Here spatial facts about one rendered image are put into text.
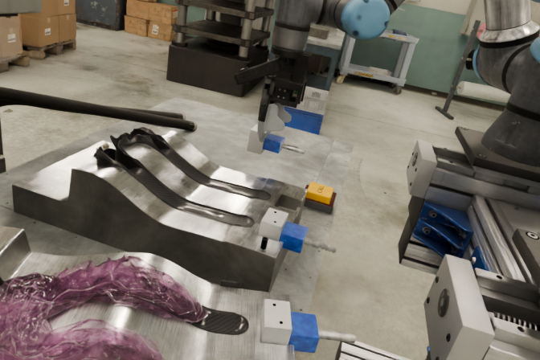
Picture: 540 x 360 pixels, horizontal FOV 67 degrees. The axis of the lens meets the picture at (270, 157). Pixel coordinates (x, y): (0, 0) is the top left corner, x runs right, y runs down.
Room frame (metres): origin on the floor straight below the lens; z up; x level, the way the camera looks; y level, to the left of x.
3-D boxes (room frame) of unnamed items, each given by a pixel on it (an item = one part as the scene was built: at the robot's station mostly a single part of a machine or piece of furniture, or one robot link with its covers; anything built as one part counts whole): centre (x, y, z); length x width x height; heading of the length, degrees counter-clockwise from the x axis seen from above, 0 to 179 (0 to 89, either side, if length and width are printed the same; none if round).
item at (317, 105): (3.91, -0.13, 0.28); 0.61 x 0.41 x 0.15; 83
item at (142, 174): (0.69, 0.17, 0.92); 0.35 x 0.16 x 0.09; 79
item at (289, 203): (0.71, -0.05, 0.87); 0.05 x 0.05 x 0.04; 79
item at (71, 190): (0.71, 0.18, 0.87); 0.50 x 0.26 x 0.14; 79
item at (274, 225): (0.59, -0.08, 0.89); 0.13 x 0.05 x 0.05; 79
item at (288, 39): (0.91, 0.01, 1.17); 0.08 x 0.08 x 0.05
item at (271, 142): (0.90, -0.01, 0.93); 0.13 x 0.05 x 0.05; 79
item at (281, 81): (0.90, 0.00, 1.09); 0.09 x 0.08 x 0.12; 79
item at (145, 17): (7.11, 2.41, 0.42); 0.86 x 0.33 x 0.83; 83
